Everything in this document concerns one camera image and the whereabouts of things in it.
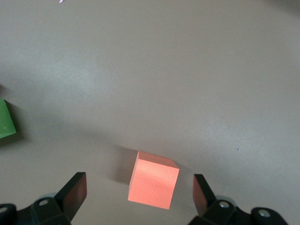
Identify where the orange foam cube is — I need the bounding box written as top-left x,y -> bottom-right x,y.
127,151 -> 180,209

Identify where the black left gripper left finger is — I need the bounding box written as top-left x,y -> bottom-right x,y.
0,172 -> 88,225

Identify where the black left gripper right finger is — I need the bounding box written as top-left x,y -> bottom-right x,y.
187,173 -> 289,225

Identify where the green foam cube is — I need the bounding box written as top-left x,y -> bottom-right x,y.
0,98 -> 17,139

